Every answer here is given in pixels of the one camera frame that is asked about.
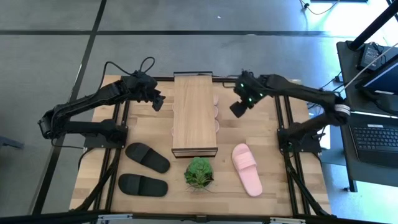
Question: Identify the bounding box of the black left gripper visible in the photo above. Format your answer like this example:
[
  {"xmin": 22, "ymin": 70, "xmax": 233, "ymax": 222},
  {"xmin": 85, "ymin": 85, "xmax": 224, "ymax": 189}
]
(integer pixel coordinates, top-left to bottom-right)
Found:
[{"xmin": 123, "ymin": 70, "xmax": 167, "ymax": 113}]

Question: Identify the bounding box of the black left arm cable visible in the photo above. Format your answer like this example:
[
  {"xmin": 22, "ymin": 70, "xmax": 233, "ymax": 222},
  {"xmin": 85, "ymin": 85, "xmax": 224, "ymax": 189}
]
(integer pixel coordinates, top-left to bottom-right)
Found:
[{"xmin": 101, "ymin": 56, "xmax": 155, "ymax": 94}]

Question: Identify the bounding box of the grey-blue floor object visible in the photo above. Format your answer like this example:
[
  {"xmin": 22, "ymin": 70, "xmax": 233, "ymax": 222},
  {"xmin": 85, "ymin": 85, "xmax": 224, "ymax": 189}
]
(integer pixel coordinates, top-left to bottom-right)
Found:
[{"xmin": 0, "ymin": 134, "xmax": 25, "ymax": 149}]

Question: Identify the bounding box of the computer monitor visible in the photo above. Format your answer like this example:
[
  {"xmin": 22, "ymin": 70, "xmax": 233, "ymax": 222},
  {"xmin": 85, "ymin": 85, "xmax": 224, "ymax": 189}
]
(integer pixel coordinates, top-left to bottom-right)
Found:
[{"xmin": 356, "ymin": 55, "xmax": 398, "ymax": 114}]

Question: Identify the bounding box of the black power adapter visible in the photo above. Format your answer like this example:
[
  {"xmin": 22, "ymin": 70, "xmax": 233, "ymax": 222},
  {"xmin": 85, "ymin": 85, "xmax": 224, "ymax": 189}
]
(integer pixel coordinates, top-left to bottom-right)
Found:
[{"xmin": 360, "ymin": 42, "xmax": 382, "ymax": 71}]

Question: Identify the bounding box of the silver metal bracket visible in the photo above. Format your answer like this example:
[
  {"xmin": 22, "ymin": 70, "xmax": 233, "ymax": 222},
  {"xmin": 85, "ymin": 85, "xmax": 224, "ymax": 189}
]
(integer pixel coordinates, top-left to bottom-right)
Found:
[
  {"xmin": 97, "ymin": 213, "xmax": 134, "ymax": 224},
  {"xmin": 269, "ymin": 217, "xmax": 306, "ymax": 224}
]

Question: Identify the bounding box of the triangle-patterned pot with succulent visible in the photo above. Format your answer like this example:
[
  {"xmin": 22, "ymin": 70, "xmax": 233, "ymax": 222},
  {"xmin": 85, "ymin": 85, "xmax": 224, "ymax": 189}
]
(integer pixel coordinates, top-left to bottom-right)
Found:
[{"xmin": 183, "ymin": 156, "xmax": 215, "ymax": 192}]

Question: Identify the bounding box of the black side desk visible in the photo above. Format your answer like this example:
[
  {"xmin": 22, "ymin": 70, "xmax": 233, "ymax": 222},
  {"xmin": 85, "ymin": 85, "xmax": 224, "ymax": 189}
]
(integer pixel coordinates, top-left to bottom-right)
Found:
[{"xmin": 336, "ymin": 40, "xmax": 398, "ymax": 193}]

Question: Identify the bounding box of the black cable bundle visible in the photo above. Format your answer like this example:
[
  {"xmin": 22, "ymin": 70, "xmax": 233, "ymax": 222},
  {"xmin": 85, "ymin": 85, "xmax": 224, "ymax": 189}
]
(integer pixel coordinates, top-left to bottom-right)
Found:
[{"xmin": 306, "ymin": 70, "xmax": 345, "ymax": 114}]

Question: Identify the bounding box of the black diagonal frame brace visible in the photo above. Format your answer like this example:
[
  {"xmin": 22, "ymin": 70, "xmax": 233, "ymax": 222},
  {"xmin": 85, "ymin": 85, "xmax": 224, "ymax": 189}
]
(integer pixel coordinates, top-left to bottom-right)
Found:
[
  {"xmin": 289, "ymin": 164, "xmax": 329, "ymax": 217},
  {"xmin": 74, "ymin": 148, "xmax": 122, "ymax": 212}
]

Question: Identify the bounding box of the black rubber slide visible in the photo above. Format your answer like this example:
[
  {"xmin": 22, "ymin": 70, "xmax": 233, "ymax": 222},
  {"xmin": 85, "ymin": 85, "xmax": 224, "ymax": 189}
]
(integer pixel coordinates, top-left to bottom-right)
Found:
[
  {"xmin": 118, "ymin": 173, "xmax": 169, "ymax": 198},
  {"xmin": 124, "ymin": 142, "xmax": 171, "ymax": 174}
]

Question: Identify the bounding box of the white cable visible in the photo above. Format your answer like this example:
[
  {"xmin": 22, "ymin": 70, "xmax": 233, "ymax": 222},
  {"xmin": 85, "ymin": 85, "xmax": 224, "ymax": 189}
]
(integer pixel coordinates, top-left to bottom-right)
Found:
[{"xmin": 341, "ymin": 42, "xmax": 398, "ymax": 93}]

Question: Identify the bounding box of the black metal pole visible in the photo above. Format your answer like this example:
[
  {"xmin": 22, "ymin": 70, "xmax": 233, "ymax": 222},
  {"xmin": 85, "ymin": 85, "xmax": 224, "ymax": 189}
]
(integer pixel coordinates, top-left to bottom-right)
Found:
[{"xmin": 347, "ymin": 0, "xmax": 398, "ymax": 51}]

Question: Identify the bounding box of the white box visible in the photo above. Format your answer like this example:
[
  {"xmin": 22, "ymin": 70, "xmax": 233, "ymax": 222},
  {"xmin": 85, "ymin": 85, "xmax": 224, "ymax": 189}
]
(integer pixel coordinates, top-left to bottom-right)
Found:
[{"xmin": 318, "ymin": 128, "xmax": 331, "ymax": 150}]

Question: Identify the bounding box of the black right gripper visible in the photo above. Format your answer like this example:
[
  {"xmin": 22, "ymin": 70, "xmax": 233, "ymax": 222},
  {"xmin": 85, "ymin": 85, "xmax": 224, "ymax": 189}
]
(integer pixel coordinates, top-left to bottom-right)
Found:
[{"xmin": 229, "ymin": 70, "xmax": 270, "ymax": 119}]

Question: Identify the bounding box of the black floor cable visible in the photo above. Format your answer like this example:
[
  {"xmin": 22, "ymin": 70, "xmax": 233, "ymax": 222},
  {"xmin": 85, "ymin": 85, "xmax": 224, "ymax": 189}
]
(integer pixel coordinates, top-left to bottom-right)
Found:
[{"xmin": 300, "ymin": 0, "xmax": 341, "ymax": 16}]

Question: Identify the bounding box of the wooden shelf with black frame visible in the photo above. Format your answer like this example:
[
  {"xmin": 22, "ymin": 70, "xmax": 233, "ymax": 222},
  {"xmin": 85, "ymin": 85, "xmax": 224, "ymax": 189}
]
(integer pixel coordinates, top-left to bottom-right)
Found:
[{"xmin": 171, "ymin": 71, "xmax": 218, "ymax": 159}]

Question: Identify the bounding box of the black laptop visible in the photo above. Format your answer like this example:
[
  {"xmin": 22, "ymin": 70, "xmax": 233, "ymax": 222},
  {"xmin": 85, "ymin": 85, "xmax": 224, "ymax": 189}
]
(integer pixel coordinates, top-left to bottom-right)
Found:
[{"xmin": 349, "ymin": 111, "xmax": 398, "ymax": 169}]

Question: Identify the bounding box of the black aluminium frame rail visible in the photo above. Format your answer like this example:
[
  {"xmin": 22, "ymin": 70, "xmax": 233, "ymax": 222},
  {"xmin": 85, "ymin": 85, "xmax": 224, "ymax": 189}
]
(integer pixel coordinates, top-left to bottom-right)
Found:
[
  {"xmin": 274, "ymin": 95, "xmax": 298, "ymax": 216},
  {"xmin": 283, "ymin": 93, "xmax": 311, "ymax": 216},
  {"xmin": 123, "ymin": 75, "xmax": 243, "ymax": 85},
  {"xmin": 105, "ymin": 95, "xmax": 131, "ymax": 212},
  {"xmin": 93, "ymin": 98, "xmax": 123, "ymax": 212}
]

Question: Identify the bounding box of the black aluminium frame beam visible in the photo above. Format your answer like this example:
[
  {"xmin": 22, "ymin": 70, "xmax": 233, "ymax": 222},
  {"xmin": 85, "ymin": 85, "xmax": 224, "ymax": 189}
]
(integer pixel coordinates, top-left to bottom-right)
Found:
[{"xmin": 0, "ymin": 211, "xmax": 398, "ymax": 224}]

